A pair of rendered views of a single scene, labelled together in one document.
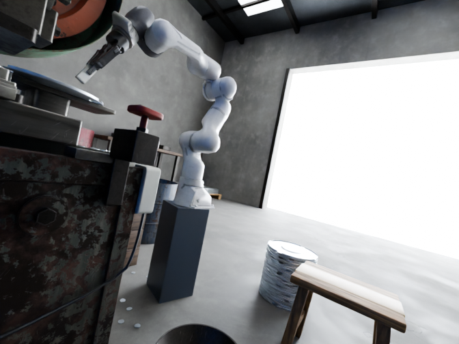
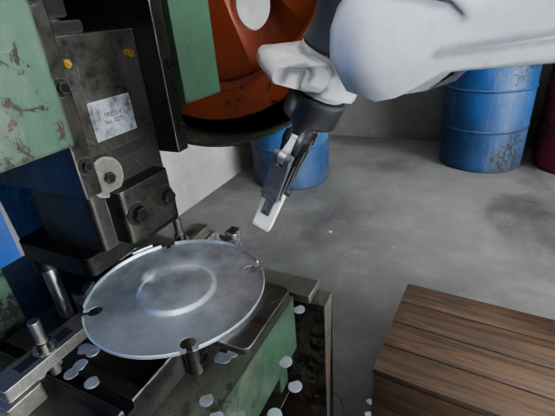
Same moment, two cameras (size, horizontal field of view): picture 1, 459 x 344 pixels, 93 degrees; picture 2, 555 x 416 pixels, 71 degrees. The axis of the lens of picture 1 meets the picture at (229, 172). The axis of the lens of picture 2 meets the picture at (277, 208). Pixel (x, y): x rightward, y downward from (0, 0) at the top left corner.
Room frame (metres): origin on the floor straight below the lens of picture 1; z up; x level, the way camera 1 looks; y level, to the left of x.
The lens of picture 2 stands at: (0.72, 0.02, 1.18)
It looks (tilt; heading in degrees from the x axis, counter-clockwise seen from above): 27 degrees down; 85
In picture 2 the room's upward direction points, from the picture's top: 5 degrees counter-clockwise
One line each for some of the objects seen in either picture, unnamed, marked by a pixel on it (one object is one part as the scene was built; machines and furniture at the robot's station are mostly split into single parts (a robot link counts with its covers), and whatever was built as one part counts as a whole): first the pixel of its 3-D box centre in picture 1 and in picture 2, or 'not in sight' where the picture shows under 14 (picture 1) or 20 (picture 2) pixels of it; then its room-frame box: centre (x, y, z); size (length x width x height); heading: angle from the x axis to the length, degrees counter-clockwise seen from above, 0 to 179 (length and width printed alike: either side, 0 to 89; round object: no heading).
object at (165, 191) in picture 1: (147, 207); not in sight; (1.81, 0.61, 0.24); 0.42 x 0.42 x 0.48
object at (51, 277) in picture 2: not in sight; (53, 281); (0.39, 0.59, 0.81); 0.02 x 0.02 x 0.14
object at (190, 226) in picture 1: (177, 247); not in sight; (1.13, 0.19, 0.23); 0.18 x 0.18 x 0.45; 40
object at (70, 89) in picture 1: (43, 87); (177, 287); (0.60, 0.55, 0.78); 0.29 x 0.29 x 0.01
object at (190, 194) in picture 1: (195, 192); not in sight; (1.15, 0.16, 0.52); 0.22 x 0.19 x 0.14; 130
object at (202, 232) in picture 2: not in sight; (183, 237); (0.59, 0.76, 0.76); 0.17 x 0.06 x 0.10; 57
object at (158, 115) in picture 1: (143, 125); not in sight; (0.50, 0.22, 0.72); 0.07 x 0.06 x 0.08; 147
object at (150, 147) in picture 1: (130, 168); not in sight; (0.51, 0.23, 0.62); 0.10 x 0.06 x 0.20; 57
